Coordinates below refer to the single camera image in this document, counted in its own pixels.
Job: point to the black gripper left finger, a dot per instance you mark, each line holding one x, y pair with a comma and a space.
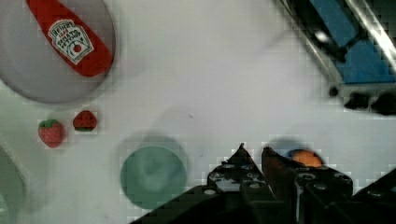
247, 198

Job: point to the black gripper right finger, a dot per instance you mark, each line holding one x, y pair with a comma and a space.
307, 191

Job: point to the orange toy egg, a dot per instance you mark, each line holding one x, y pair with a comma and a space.
307, 158

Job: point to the blue small cup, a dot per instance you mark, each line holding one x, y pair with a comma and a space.
286, 147

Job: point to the green metal mug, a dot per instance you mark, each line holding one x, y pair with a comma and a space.
154, 172

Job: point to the red toy strawberry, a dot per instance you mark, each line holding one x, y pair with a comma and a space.
85, 121

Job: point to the pink toy strawberry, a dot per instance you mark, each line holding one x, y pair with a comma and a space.
51, 132

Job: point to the red ketchup bottle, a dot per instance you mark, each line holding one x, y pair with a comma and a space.
74, 41

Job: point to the grey round plate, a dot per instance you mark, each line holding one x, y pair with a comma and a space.
29, 64

